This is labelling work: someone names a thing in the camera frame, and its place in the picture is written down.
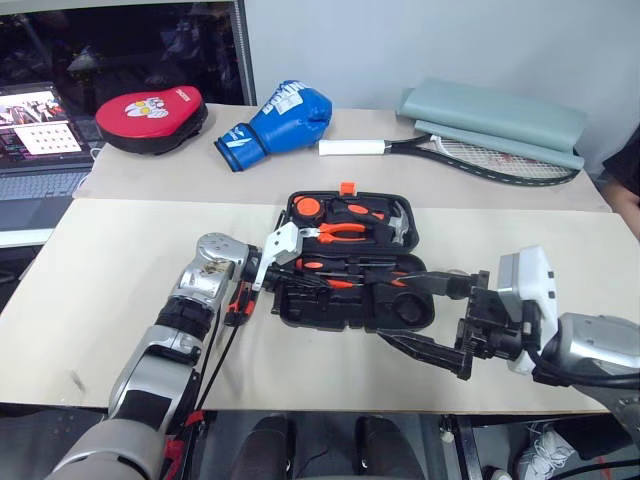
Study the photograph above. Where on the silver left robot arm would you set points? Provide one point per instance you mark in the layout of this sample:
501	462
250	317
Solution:
210	280

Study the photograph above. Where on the person in black clothing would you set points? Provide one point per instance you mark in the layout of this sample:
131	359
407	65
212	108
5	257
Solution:
627	170

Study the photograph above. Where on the black racket white grip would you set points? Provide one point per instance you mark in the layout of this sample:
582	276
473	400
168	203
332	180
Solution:
350	148

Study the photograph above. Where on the red boxing focus pad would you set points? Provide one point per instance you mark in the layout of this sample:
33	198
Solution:
150	115

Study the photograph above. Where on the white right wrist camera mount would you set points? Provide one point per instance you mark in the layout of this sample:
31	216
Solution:
537	280

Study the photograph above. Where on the orange black tape measure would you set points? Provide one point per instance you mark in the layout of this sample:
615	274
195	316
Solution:
306	206

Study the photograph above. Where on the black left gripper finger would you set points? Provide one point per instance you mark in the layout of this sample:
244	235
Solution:
312	291
315	276

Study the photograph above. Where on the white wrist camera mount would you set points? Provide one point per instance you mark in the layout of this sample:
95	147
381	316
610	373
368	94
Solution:
285	245
537	280

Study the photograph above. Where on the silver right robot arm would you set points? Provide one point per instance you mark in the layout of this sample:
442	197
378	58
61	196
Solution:
590	345

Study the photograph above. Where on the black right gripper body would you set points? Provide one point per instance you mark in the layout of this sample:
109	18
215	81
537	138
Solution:
487	320

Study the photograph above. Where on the black tool case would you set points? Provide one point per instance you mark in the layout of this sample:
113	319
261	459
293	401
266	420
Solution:
350	320

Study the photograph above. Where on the white sneaker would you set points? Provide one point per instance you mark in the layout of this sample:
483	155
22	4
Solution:
545	450

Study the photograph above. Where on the orange plastic block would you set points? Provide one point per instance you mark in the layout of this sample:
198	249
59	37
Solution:
348	188

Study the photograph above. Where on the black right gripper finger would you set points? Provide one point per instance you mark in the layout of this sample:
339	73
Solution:
435	352
445	285

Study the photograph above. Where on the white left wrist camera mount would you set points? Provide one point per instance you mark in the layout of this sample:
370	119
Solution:
285	245

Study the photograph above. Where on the silver head claw hammer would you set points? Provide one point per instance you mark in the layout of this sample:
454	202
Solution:
400	225

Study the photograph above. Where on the blue boxing glove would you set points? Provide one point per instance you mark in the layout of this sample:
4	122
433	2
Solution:
285	120

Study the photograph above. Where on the grey metal frame post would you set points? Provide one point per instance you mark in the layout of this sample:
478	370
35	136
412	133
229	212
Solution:
245	50

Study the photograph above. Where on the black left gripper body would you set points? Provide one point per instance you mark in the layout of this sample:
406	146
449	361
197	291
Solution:
275	280

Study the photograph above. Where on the open laptop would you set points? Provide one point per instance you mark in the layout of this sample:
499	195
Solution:
40	135

